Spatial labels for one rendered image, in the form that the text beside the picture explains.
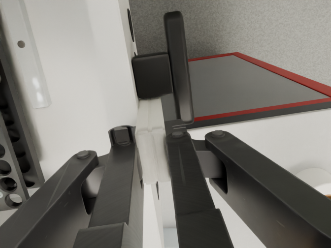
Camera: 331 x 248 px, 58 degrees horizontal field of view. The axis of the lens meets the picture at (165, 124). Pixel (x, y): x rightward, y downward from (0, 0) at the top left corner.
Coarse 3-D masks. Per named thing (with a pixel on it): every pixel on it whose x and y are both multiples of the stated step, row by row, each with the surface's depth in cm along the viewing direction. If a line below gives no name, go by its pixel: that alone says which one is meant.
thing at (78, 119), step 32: (32, 0) 24; (64, 0) 24; (0, 32) 25; (64, 32) 25; (64, 64) 26; (96, 64) 26; (64, 96) 27; (96, 96) 27; (32, 128) 28; (64, 128) 28; (96, 128) 28; (64, 160) 29; (32, 192) 30; (0, 224) 26
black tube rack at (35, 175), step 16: (0, 48) 22; (0, 64) 22; (0, 96) 24; (16, 96) 24; (16, 112) 24; (16, 128) 24; (16, 144) 24; (32, 144) 25; (0, 160) 25; (32, 160) 25; (32, 176) 25; (0, 192) 23; (0, 208) 23
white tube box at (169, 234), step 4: (164, 228) 41; (168, 228) 41; (172, 228) 41; (164, 232) 40; (168, 232) 41; (172, 232) 41; (176, 232) 41; (164, 236) 40; (168, 236) 40; (172, 236) 40; (176, 236) 40; (164, 240) 39; (168, 240) 39; (172, 240) 39; (176, 240) 39; (164, 244) 38; (168, 244) 38; (172, 244) 38; (176, 244) 38
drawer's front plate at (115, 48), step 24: (96, 0) 16; (120, 0) 18; (96, 24) 16; (120, 24) 16; (96, 48) 17; (120, 48) 17; (120, 72) 17; (120, 96) 18; (120, 120) 18; (144, 192) 20; (144, 216) 21; (144, 240) 21
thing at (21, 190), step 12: (0, 120) 21; (0, 132) 21; (0, 144) 21; (0, 156) 22; (12, 156) 22; (12, 168) 22; (0, 180) 22; (12, 192) 23; (24, 192) 23; (12, 204) 23
